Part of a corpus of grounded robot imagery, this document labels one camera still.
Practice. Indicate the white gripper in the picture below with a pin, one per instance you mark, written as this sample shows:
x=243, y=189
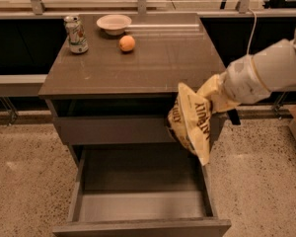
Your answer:
x=243, y=80

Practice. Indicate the brown chip bag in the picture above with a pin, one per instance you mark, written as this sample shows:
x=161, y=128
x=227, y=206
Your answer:
x=189, y=122

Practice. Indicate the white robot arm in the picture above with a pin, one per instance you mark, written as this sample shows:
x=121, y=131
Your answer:
x=276, y=65

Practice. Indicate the grey drawer cabinet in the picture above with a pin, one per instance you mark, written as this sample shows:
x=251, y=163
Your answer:
x=170, y=49

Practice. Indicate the open grey middle drawer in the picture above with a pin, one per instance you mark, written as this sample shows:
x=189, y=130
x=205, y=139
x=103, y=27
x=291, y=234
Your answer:
x=141, y=190

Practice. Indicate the grey top drawer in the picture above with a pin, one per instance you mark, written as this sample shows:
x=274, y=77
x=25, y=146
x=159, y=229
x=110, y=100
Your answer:
x=112, y=130

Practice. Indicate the orange fruit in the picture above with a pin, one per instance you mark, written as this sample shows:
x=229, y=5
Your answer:
x=127, y=43

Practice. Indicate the white bowl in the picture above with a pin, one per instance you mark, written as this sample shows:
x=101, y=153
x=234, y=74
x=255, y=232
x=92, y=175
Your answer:
x=114, y=25

